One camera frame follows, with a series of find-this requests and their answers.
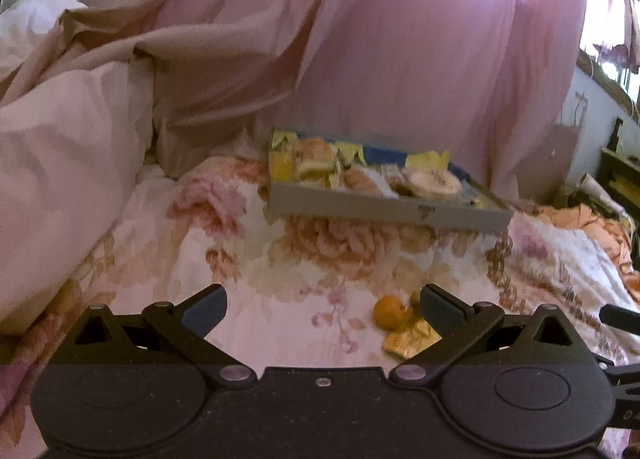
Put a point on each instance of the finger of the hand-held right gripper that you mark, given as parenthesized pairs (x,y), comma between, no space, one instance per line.
(622,316)
(622,373)

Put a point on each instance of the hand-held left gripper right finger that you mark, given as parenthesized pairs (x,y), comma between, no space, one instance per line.
(436,305)

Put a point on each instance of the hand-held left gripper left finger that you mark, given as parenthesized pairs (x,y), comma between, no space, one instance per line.
(207,306)

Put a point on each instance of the grey rectangular tray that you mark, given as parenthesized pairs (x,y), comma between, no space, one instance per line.
(350,204)

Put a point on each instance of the small orange mandarin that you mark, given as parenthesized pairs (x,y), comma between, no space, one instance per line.
(390,311)

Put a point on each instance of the gold foil snack wrapper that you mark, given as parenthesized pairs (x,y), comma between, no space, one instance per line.
(406,341)

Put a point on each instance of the orange quilt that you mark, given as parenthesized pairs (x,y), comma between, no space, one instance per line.
(595,224)

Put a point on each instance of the floral bed sheet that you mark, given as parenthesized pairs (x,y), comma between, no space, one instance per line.
(300,264)

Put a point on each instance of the reddish brown snack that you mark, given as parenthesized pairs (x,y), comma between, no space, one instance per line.
(360,180)

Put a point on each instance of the torn yellow paper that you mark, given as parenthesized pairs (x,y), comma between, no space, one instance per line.
(435,158)

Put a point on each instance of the wooden desk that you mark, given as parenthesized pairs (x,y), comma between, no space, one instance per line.
(620,169)

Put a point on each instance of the pink paper bag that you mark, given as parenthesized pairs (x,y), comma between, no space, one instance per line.
(560,164)

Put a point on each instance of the yellow green snack packet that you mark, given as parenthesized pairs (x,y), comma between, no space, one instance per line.
(350,154)

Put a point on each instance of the bread snack packet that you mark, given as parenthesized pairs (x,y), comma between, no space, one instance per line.
(312,163)

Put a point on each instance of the white pillow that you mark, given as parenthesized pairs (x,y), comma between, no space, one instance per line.
(65,164)

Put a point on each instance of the beige cloth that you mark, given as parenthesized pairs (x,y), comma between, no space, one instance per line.
(200,64)

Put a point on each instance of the pink curtain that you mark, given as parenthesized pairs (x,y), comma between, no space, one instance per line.
(425,39)

